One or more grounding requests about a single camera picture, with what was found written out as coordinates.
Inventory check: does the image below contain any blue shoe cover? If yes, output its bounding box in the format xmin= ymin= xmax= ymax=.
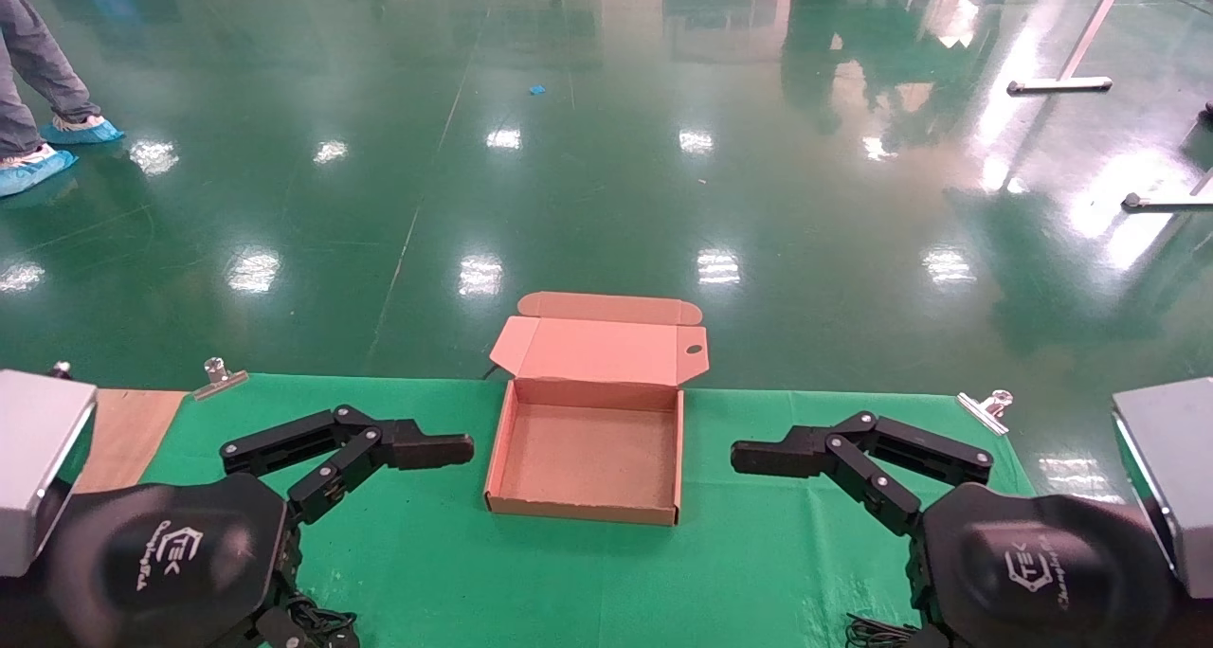
xmin=0 ymin=146 xmax=79 ymax=199
xmin=40 ymin=115 xmax=126 ymax=147

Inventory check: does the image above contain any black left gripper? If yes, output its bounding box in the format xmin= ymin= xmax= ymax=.
xmin=0 ymin=473 xmax=323 ymax=648

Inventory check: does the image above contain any silver binder clip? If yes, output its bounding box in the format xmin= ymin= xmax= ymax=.
xmin=955 ymin=389 xmax=1015 ymax=437
xmin=192 ymin=357 xmax=250 ymax=402

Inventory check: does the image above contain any open brown cardboard box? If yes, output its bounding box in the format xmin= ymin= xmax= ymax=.
xmin=484 ymin=291 xmax=710 ymax=527

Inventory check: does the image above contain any person in grey trousers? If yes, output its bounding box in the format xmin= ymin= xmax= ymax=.
xmin=0 ymin=0 xmax=100 ymax=161

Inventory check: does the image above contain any black cable bundle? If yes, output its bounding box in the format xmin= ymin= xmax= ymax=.
xmin=843 ymin=613 xmax=920 ymax=648

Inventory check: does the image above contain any green table cloth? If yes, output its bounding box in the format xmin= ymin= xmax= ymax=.
xmin=140 ymin=373 xmax=1039 ymax=648

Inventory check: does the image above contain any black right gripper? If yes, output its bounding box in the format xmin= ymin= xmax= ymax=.
xmin=905 ymin=482 xmax=1181 ymax=648

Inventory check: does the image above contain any black cable with plug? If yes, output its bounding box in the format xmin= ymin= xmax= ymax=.
xmin=284 ymin=596 xmax=361 ymax=648

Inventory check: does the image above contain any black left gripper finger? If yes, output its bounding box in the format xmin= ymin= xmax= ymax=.
xmin=220 ymin=404 xmax=476 ymax=528

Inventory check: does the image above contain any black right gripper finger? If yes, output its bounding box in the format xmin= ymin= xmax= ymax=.
xmin=730 ymin=411 xmax=994 ymax=537

